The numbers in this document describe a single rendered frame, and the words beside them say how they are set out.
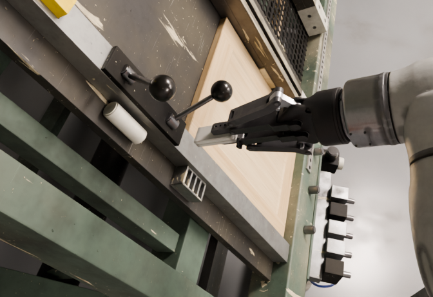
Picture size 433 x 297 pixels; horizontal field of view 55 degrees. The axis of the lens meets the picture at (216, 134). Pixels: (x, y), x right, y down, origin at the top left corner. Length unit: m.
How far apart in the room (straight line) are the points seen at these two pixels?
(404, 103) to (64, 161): 0.49
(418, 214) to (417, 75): 0.15
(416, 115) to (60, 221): 0.43
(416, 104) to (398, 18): 2.89
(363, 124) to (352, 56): 2.46
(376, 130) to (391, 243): 1.78
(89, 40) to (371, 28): 2.73
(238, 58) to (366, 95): 0.59
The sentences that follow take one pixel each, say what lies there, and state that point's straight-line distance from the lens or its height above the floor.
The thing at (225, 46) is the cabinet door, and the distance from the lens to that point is 1.02.
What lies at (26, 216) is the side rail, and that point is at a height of 1.54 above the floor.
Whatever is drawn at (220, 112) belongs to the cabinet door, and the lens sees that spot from 0.94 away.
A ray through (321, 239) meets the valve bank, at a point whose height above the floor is 0.74.
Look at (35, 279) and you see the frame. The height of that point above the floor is 0.79.
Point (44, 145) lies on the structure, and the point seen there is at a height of 1.46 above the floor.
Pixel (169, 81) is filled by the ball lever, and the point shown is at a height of 1.56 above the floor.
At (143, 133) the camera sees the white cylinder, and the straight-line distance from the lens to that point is 0.71.
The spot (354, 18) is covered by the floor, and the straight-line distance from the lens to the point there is 3.27.
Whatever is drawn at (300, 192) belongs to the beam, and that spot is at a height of 0.90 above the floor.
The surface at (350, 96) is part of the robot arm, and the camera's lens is 0.53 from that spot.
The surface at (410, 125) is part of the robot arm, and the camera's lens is 0.50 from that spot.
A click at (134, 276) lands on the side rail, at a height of 1.36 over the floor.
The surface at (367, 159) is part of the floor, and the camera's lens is 2.47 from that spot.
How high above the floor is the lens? 1.98
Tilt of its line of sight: 55 degrees down
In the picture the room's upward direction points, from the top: straight up
